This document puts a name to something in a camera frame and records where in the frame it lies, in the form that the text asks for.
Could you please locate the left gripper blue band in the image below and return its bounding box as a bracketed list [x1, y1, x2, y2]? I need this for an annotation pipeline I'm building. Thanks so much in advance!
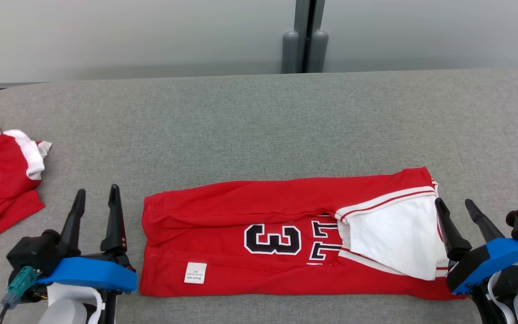
[36, 183, 138, 294]

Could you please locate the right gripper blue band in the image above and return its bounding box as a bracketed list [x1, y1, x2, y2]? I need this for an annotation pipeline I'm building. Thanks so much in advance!
[434, 197, 518, 296]

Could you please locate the red white basketball jersey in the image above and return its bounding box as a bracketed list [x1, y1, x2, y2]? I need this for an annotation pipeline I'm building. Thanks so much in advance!
[140, 166, 467, 301]

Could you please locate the left cable teal connector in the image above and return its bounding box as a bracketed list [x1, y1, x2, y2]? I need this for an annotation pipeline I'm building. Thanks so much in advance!
[0, 265, 38, 324]

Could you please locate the grey cylindrical post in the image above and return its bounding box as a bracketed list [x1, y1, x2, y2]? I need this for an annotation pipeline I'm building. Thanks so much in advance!
[282, 30, 300, 74]
[308, 29, 329, 74]

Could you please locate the dark grey partition frame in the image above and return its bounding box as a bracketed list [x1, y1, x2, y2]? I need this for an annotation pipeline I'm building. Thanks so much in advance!
[294, 0, 326, 73]

